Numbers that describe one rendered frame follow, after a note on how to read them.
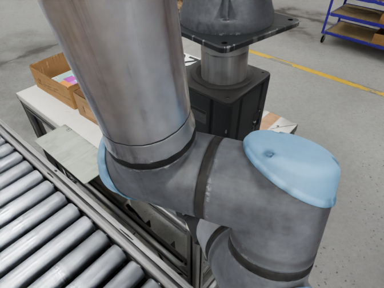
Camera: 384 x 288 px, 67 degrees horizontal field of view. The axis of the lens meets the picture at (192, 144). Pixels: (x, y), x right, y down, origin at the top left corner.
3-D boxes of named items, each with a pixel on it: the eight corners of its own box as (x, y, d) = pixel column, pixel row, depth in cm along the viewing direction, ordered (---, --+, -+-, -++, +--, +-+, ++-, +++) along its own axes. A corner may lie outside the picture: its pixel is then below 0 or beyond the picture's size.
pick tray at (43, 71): (145, 72, 135) (143, 52, 128) (74, 110, 113) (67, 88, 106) (106, 55, 148) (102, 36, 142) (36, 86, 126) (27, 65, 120)
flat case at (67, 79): (74, 71, 132) (73, 68, 131) (99, 86, 123) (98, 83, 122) (46, 83, 124) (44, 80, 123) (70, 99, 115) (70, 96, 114)
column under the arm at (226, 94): (207, 131, 104) (211, 40, 82) (271, 165, 91) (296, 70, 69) (154, 171, 89) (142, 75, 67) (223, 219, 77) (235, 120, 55)
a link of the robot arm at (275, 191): (210, 143, 25) (196, 256, 29) (358, 175, 21) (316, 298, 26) (234, 117, 33) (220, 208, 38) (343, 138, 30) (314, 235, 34)
